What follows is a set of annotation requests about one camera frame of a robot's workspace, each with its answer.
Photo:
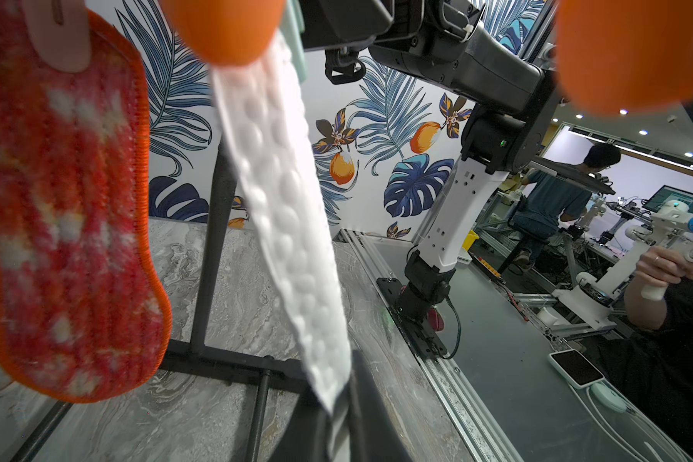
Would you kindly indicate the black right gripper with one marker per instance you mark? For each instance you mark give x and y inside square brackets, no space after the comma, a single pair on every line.
[436,41]

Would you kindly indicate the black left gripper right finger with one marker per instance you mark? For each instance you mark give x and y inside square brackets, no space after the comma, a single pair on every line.
[373,436]

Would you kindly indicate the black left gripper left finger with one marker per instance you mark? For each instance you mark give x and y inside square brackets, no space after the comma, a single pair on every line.
[306,436]

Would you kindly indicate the white shoe insole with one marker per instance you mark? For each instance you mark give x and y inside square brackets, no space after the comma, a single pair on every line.
[266,135]

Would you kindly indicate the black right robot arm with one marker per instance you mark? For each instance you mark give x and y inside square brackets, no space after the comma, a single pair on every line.
[499,107]

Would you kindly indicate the red shoe insole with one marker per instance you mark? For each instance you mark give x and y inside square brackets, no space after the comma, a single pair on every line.
[83,314]

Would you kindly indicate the operator hand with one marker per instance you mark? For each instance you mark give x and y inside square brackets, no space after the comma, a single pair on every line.
[661,267]

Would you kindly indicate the black garment rack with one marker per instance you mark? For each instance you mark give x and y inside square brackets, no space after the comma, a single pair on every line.
[199,360]

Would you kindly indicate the smartphone on table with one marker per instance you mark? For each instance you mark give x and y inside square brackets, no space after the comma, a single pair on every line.
[575,369]

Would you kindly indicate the person in background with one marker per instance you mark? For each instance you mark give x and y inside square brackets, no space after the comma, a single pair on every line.
[552,200]

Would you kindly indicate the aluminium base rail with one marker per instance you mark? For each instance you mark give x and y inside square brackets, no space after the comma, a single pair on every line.
[435,410]

